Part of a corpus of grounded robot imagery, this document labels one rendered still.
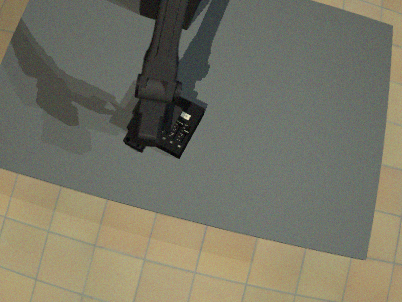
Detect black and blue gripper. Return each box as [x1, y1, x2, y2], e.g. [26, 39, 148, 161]
[132, 99, 182, 133]

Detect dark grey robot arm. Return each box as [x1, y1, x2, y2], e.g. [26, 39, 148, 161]
[123, 0, 189, 152]

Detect black lighting desk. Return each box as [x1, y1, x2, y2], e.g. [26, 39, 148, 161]
[157, 96, 204, 159]

